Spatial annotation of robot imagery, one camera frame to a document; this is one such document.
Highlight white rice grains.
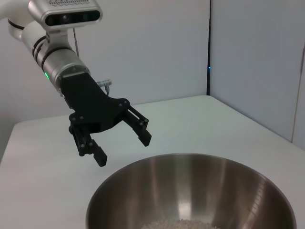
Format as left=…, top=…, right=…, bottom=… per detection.
left=140, top=218, right=217, bottom=229

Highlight left gripper cable with plug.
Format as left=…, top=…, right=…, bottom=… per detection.
left=96, top=79, right=114, bottom=96

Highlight dark vertical partition post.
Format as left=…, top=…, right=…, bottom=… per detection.
left=205, top=0, right=212, bottom=96

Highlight stainless steel mixing bowl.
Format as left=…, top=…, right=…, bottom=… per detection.
left=85, top=153, right=297, bottom=229

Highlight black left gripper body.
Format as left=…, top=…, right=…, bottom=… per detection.
left=61, top=73, right=131, bottom=132

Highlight thin grey camera cable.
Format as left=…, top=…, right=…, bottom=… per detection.
left=72, top=27, right=80, bottom=58

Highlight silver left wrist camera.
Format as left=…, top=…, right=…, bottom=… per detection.
left=28, top=0, right=103, bottom=33

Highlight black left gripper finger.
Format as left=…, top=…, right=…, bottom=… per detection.
left=69, top=124, right=108, bottom=167
left=122, top=104, right=153, bottom=147

